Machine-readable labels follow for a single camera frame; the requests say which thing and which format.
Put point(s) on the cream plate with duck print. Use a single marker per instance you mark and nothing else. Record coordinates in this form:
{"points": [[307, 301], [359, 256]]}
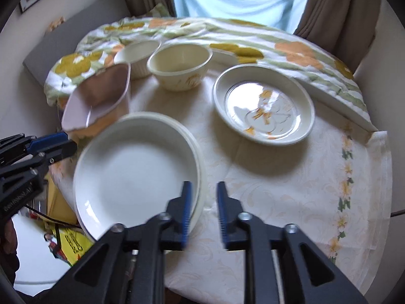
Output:
{"points": [[262, 104]]}

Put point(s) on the white deep plate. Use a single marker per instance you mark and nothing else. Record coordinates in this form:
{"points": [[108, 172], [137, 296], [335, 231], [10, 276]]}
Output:
{"points": [[133, 177]]}

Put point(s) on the yellow snack packet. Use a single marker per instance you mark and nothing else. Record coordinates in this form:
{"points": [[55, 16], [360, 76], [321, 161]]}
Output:
{"points": [[72, 240]]}

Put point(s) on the floral striped blanket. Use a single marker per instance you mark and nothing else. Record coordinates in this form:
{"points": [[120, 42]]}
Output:
{"points": [[253, 34]]}

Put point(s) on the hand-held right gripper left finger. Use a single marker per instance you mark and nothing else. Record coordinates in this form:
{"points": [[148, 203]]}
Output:
{"points": [[187, 215]]}

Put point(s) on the plain cream plate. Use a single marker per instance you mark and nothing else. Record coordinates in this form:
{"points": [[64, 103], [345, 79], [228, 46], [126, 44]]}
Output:
{"points": [[196, 152]]}

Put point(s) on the grey cushion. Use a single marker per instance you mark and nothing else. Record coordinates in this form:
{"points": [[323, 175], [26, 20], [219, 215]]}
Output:
{"points": [[72, 34]]}

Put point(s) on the white ribbed ramekin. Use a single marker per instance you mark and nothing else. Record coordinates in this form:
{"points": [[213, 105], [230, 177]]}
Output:
{"points": [[139, 57]]}

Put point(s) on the cream bowl with floral print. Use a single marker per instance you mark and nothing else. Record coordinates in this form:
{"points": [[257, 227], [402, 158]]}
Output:
{"points": [[180, 66]]}

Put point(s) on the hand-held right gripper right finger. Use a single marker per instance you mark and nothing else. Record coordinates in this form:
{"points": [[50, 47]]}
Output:
{"points": [[222, 215]]}

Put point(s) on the cream floral tablecloth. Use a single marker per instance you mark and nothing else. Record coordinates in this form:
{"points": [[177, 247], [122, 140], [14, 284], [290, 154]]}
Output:
{"points": [[269, 180]]}

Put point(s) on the pink rectangular dish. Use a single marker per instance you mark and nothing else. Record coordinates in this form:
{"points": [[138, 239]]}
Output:
{"points": [[101, 88]]}

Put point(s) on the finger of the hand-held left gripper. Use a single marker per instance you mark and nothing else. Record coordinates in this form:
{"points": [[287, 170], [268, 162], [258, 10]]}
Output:
{"points": [[47, 141], [63, 152]]}

